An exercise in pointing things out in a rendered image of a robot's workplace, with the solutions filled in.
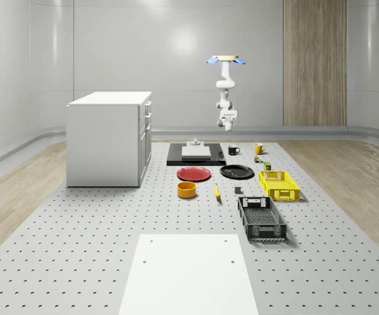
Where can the yellow bowl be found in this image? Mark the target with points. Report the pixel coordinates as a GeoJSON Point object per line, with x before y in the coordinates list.
{"type": "Point", "coordinates": [186, 191]}

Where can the black mug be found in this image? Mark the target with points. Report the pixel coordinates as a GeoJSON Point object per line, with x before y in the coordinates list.
{"type": "Point", "coordinates": [232, 150]}

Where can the red plate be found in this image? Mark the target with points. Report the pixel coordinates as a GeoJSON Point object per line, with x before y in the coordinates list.
{"type": "Point", "coordinates": [193, 174]}

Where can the grey cube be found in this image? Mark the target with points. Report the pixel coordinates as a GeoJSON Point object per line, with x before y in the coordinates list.
{"type": "Point", "coordinates": [238, 190]}

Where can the white cabinet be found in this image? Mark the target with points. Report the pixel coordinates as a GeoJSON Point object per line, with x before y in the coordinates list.
{"type": "Point", "coordinates": [103, 144]}

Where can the puzzle cube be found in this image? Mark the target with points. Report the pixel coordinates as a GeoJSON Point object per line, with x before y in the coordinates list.
{"type": "Point", "coordinates": [258, 159]}

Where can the black stove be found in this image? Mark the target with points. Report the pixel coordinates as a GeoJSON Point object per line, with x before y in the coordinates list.
{"type": "Point", "coordinates": [176, 154]}

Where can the dark grey basket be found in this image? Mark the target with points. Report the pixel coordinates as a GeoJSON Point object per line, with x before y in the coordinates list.
{"type": "Point", "coordinates": [263, 218]}

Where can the yellow basket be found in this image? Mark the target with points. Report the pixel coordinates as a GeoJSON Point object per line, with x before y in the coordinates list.
{"type": "Point", "coordinates": [279, 185]}

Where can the black plate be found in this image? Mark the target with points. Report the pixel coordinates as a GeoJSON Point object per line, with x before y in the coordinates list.
{"type": "Point", "coordinates": [236, 172]}

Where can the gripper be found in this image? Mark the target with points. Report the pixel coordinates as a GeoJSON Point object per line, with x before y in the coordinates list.
{"type": "Point", "coordinates": [229, 115]}

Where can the white board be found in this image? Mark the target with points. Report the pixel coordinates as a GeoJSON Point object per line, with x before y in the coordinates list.
{"type": "Point", "coordinates": [189, 279]}

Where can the yellow mug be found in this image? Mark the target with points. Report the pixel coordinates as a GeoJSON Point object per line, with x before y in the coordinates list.
{"type": "Point", "coordinates": [258, 149]}

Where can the flat-sided can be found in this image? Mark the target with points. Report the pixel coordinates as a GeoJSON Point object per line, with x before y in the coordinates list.
{"type": "Point", "coordinates": [267, 165]}

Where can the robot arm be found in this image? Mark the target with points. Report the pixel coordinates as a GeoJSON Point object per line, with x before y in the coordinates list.
{"type": "Point", "coordinates": [224, 84]}

